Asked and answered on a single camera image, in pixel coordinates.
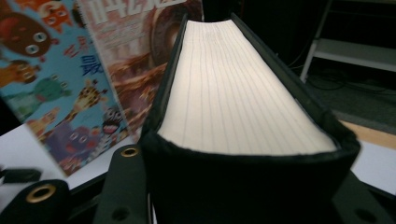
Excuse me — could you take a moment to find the purple paperback book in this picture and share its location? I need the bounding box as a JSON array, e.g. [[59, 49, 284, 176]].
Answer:
[[75, 0, 204, 143]]

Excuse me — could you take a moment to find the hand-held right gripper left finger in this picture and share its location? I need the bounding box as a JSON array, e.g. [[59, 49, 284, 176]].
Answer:
[[92, 144, 151, 224]]

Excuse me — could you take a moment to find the thick black book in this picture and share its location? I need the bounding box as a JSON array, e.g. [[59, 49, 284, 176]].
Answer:
[[138, 12, 362, 224]]

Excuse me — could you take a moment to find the black cable coil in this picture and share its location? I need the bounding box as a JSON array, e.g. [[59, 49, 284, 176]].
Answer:
[[306, 73, 390, 96]]

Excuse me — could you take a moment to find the green and blue picture book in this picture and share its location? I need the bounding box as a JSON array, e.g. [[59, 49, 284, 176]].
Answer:
[[0, 0, 132, 177]]

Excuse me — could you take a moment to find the white metal stand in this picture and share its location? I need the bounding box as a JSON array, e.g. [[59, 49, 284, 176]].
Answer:
[[299, 0, 396, 84]]

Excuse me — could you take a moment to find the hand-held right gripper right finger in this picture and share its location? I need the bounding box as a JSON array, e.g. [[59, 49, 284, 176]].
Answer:
[[331, 171, 395, 224]]

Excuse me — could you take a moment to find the white table board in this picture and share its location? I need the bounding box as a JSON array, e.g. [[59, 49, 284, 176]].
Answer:
[[0, 123, 396, 213]]

